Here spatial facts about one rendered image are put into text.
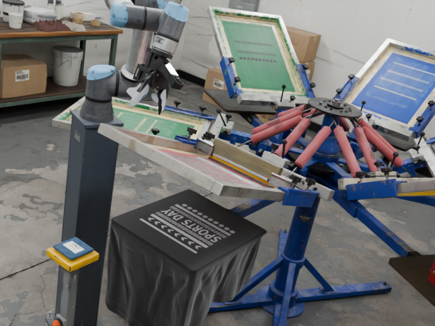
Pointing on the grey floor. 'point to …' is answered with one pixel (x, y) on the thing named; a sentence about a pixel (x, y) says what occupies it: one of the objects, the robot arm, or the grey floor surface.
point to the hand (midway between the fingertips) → (146, 112)
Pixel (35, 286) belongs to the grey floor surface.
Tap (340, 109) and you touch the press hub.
